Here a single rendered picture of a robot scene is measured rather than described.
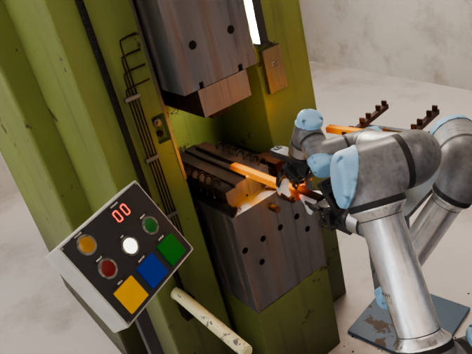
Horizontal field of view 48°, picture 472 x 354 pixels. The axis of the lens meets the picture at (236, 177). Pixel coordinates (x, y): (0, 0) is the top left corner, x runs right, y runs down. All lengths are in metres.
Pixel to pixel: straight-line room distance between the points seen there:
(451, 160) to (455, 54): 3.63
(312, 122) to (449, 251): 1.71
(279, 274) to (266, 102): 0.66
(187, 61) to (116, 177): 0.45
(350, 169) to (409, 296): 0.27
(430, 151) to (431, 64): 4.00
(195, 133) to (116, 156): 0.62
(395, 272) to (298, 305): 1.20
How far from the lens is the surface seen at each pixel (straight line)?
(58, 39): 1.64
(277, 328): 2.21
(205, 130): 2.33
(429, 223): 1.34
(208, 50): 1.70
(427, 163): 1.09
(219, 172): 1.98
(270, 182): 1.79
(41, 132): 2.13
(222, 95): 1.75
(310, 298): 2.27
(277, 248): 2.02
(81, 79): 1.67
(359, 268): 2.94
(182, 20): 1.65
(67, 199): 2.23
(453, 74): 4.98
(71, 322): 3.22
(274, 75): 2.04
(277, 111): 2.10
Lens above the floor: 1.88
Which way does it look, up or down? 28 degrees down
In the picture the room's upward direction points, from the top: 14 degrees counter-clockwise
